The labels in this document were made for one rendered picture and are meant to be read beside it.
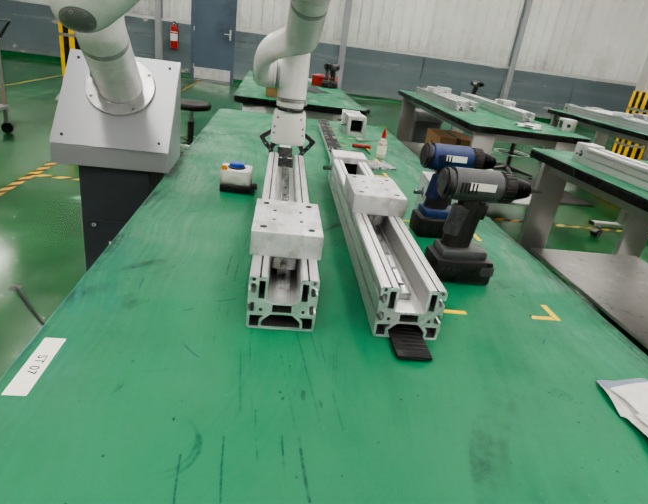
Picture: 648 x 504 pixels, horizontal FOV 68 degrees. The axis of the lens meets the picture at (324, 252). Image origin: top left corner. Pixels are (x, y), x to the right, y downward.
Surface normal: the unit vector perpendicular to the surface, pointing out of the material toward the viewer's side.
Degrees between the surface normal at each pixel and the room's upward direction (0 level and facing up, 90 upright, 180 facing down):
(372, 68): 90
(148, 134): 48
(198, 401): 0
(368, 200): 90
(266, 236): 90
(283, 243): 90
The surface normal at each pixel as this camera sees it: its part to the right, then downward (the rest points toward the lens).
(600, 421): 0.13, -0.91
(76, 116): 0.17, -0.31
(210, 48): 0.08, 0.41
